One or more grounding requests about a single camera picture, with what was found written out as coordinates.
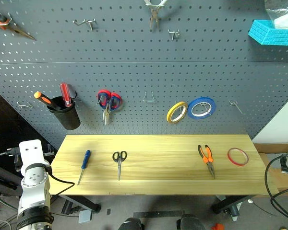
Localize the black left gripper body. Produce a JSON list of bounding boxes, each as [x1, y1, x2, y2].
[[14, 154, 24, 172]]

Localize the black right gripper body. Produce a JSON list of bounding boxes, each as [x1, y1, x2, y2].
[[279, 152, 288, 175]]

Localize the brown cardboard box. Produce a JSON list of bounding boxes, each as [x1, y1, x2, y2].
[[252, 142, 288, 196]]

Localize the metal pegboard hook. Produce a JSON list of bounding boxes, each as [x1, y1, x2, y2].
[[142, 91, 156, 103], [228, 100, 244, 115], [0, 12, 13, 26], [168, 29, 180, 41], [72, 19, 97, 32], [16, 101, 34, 110]]

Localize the black pen cup holder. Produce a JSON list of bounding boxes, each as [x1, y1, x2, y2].
[[47, 96, 81, 131]]

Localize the black table leg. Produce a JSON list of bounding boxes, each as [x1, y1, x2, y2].
[[59, 195, 102, 213], [211, 195, 255, 215]]

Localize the orange black needle-nose pliers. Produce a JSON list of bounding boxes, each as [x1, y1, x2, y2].
[[197, 144, 216, 180]]

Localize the grey foot pedal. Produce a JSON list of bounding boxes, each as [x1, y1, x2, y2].
[[78, 210, 93, 224]]

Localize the blue tape roll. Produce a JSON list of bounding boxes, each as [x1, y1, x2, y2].
[[187, 96, 217, 120]]

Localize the dark rounded shape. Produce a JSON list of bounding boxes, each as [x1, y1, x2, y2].
[[117, 217, 145, 230], [177, 213, 206, 230]]

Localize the yellow tape roll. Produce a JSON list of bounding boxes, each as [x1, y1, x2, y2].
[[166, 101, 189, 125]]

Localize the turquoise plastic storage bin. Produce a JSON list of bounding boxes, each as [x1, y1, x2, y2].
[[248, 19, 288, 46]]

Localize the black metal floor bar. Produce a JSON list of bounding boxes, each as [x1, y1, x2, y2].
[[132, 210, 186, 219]]

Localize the clear plastic bag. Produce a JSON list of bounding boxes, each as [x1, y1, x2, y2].
[[264, 0, 288, 30]]

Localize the grey perforated pegboard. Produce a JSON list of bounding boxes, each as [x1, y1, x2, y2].
[[0, 0, 288, 150]]

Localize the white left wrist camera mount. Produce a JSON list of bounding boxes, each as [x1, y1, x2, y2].
[[19, 139, 50, 173]]

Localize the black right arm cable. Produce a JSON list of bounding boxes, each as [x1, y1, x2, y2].
[[264, 155, 288, 223]]

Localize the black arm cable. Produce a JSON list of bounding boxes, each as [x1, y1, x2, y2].
[[264, 155, 288, 223], [0, 148, 75, 204]]

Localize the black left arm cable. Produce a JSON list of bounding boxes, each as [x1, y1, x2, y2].
[[0, 148, 75, 204]]

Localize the red tape ring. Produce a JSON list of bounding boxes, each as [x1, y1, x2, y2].
[[227, 147, 250, 166]]

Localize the blue handled screwdriver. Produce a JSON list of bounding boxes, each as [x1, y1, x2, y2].
[[77, 149, 92, 185]]

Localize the orange black handled screwdriver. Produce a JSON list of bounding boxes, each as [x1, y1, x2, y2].
[[34, 91, 62, 111]]

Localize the red clear handled screwdriver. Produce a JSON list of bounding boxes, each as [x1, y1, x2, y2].
[[59, 82, 73, 107]]

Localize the black handled scissors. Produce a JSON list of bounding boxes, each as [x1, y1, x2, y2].
[[112, 150, 128, 181]]

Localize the red blue handled scissors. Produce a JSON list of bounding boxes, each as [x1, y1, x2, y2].
[[96, 89, 123, 126]]

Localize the orange handled long-nose pliers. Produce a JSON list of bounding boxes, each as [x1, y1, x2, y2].
[[0, 8, 36, 41]]

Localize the silver white handled pliers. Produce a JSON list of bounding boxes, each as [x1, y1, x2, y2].
[[144, 0, 169, 32]]

